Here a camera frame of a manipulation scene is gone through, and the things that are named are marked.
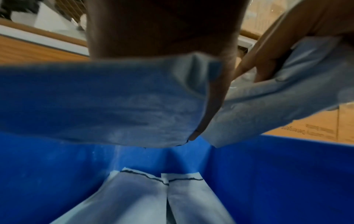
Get person's right hand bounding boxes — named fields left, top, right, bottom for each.
left=235, top=0, right=354, bottom=83

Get orange-brown box with handle hole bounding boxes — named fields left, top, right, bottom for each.
left=263, top=105, right=354, bottom=145

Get person's left hand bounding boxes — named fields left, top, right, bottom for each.
left=84, top=0, right=249, bottom=141

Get solid blue plastic crate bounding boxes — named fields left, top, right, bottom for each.
left=0, top=131, right=354, bottom=224

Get white packets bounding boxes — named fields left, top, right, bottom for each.
left=49, top=167, right=236, bottom=224

